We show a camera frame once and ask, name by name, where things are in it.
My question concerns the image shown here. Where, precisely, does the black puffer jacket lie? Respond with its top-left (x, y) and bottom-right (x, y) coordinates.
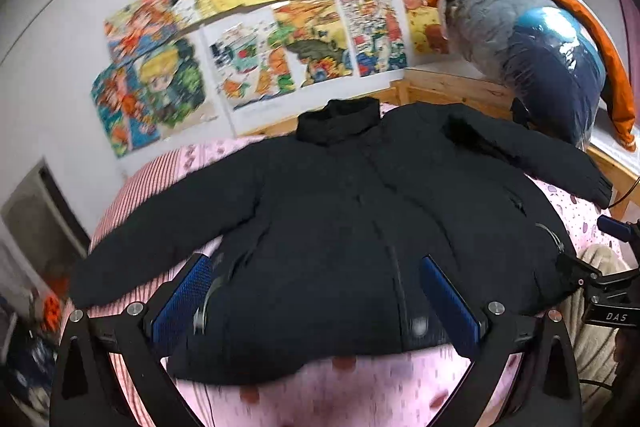
top-left (69, 95), bottom-right (614, 387)

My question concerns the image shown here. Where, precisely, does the framed mirror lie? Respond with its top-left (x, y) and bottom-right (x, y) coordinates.
top-left (1, 158), bottom-right (90, 280)

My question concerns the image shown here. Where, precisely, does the bagged bedding pile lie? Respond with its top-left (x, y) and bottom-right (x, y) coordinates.
top-left (442, 0), bottom-right (606, 148)

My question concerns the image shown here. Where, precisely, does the orange-haired girl lower drawing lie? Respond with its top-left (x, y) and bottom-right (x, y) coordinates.
top-left (91, 64), bottom-right (160, 158)

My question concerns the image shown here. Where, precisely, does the orange-haired girl drawing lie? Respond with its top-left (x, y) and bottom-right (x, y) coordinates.
top-left (91, 64), bottom-right (160, 158)
top-left (103, 0), bottom-right (178, 65)

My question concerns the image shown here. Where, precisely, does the blonde boy drawing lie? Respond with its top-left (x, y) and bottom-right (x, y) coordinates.
top-left (134, 37), bottom-right (217, 139)

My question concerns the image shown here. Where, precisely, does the fruit drink drawing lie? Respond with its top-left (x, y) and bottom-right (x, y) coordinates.
top-left (203, 8), bottom-right (297, 110)

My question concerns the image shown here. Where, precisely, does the orange-haired girl upper drawing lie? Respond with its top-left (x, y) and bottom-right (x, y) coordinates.
top-left (103, 0), bottom-right (178, 65)

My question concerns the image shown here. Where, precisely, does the landscape hill drawing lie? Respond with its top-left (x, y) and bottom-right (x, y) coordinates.
top-left (272, 0), bottom-right (354, 87)

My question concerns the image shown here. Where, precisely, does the yellow bear drawing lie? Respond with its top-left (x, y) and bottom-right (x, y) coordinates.
top-left (402, 0), bottom-right (449, 54)

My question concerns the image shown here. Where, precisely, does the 2024 dragon drawing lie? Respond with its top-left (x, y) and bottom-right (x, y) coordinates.
top-left (340, 0), bottom-right (408, 77)

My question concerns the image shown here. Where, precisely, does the wooden bed frame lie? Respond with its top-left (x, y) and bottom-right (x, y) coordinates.
top-left (240, 67), bottom-right (640, 223)

